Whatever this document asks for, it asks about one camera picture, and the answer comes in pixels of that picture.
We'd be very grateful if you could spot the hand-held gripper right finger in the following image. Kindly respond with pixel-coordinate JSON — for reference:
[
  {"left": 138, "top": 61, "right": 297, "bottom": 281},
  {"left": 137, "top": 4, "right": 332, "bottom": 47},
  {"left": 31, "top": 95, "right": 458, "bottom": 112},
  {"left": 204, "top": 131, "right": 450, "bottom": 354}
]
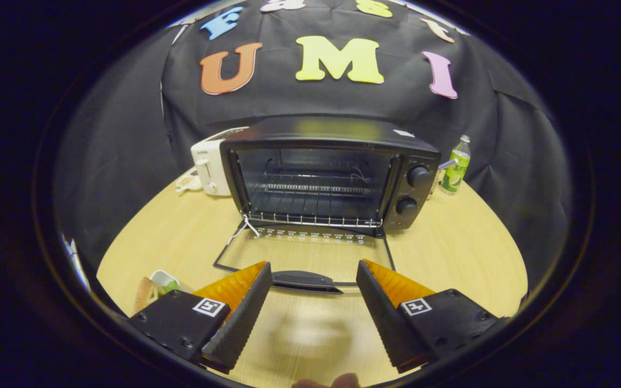
[{"left": 356, "top": 259, "right": 509, "bottom": 374}]

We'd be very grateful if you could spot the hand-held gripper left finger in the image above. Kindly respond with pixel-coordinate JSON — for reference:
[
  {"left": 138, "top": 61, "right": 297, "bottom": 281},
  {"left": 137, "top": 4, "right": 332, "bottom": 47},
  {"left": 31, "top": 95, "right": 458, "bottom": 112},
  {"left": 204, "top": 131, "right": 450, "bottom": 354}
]
[{"left": 128, "top": 261, "right": 273, "bottom": 373}]

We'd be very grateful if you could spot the black toaster oven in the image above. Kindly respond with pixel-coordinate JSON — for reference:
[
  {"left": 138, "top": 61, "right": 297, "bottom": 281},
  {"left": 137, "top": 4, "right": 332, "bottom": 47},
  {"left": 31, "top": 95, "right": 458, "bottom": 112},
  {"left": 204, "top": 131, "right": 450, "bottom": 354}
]
[{"left": 213, "top": 115, "right": 442, "bottom": 295}]

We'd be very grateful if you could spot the white pop-up toaster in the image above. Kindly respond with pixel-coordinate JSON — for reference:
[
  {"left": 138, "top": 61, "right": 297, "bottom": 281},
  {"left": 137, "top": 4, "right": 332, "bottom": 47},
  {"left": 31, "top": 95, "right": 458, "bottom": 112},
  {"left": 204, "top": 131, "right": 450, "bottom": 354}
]
[{"left": 190, "top": 127, "right": 250, "bottom": 197}]

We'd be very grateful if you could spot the green label plastic bottle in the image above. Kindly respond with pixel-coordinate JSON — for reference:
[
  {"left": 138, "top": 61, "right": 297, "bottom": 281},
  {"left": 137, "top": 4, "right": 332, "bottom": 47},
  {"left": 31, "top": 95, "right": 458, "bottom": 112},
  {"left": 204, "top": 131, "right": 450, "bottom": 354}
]
[{"left": 439, "top": 135, "right": 472, "bottom": 195}]

